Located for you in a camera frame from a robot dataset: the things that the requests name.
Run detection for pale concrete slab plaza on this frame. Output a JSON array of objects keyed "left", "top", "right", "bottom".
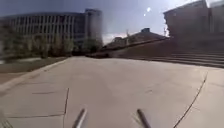
[{"left": 0, "top": 55, "right": 224, "bottom": 128}]

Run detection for low building with sloped roof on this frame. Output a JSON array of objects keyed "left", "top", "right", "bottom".
[{"left": 103, "top": 27, "right": 168, "bottom": 51}]

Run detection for robot's own part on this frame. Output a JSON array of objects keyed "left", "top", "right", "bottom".
[
  {"left": 71, "top": 107, "right": 88, "bottom": 128},
  {"left": 136, "top": 108, "right": 153, "bottom": 128}
]

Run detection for long many-windowed building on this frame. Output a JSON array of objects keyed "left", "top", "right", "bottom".
[{"left": 0, "top": 8, "right": 104, "bottom": 54}]

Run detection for row of trees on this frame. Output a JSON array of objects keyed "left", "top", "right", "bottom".
[{"left": 0, "top": 31, "right": 103, "bottom": 61}]

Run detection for wide concrete steps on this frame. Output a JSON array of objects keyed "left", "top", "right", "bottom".
[{"left": 133, "top": 49, "right": 224, "bottom": 69}]

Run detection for grass strip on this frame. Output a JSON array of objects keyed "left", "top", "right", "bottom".
[{"left": 0, "top": 56, "right": 69, "bottom": 75}]

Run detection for dark blocky building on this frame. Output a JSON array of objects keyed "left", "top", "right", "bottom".
[{"left": 162, "top": 0, "right": 224, "bottom": 48}]

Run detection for pale concrete kerb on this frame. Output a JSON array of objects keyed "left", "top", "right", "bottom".
[{"left": 0, "top": 57, "right": 72, "bottom": 95}]

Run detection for dark low wall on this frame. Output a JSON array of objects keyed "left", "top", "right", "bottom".
[{"left": 85, "top": 37, "right": 224, "bottom": 61}]

